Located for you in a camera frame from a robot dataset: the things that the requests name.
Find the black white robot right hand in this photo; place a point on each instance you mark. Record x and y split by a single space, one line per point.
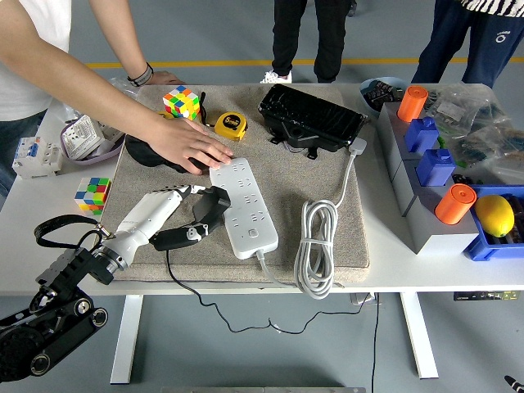
516 382

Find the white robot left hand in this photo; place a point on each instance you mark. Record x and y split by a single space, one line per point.
139 221

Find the person's left hand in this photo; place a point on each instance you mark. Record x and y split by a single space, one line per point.
165 78

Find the person's right hand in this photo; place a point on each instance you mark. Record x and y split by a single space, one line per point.
184 143

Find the black power adapter plug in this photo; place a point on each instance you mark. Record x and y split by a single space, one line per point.
213 204

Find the white power strip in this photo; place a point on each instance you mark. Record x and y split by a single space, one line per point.
254 221

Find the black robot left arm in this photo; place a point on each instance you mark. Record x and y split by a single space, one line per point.
24 348

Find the person's left forearm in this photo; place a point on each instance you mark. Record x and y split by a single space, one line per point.
118 37

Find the person's right forearm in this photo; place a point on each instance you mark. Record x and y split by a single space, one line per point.
94 94

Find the white three-pin plug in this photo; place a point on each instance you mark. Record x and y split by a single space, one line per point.
358 146

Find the black grey wristband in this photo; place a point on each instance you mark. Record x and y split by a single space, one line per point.
141 75

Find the colourful puzzle cube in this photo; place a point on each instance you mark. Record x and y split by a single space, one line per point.
180 101
93 195

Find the clear bag of black parts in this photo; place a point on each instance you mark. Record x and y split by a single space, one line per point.
123 88

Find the black fabric pouch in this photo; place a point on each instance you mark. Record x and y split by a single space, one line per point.
139 151

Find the yellow tape measure 5m print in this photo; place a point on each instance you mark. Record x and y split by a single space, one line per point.
229 125

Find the black table control panel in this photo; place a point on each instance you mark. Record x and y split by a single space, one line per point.
483 295

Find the white table leg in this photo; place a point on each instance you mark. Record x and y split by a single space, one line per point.
419 340
125 340

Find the grey-brown mat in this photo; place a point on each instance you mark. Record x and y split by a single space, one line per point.
286 184

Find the white shoe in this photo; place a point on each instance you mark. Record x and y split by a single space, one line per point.
276 77

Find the white circuit breaker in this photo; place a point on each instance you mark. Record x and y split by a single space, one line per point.
37 157

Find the person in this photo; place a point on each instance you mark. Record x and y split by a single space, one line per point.
24 82
487 45
288 37

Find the black glossy wrapped device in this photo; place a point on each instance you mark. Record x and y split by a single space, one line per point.
311 114

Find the blue plastic bin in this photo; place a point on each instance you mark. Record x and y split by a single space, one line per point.
477 249

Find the yellow lemon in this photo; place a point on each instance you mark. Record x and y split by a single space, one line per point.
494 216

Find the grey box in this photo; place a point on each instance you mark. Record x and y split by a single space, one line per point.
425 229
389 131

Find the light blue bowl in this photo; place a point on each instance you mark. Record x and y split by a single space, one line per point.
365 100

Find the orange cylinder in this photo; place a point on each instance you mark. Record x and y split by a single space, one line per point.
454 204
411 102

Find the dark electronic parts packets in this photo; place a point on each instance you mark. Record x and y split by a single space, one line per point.
382 92

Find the green plastic piece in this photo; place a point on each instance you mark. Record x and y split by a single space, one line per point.
461 164
440 142

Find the blue block with knob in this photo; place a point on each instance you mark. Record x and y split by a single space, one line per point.
436 168
421 137

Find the clear bag of green parts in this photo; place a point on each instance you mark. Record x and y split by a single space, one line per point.
495 151

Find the clear bag with white label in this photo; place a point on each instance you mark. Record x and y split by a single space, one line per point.
458 108

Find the grey under-table bracket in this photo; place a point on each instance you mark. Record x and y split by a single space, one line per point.
364 299

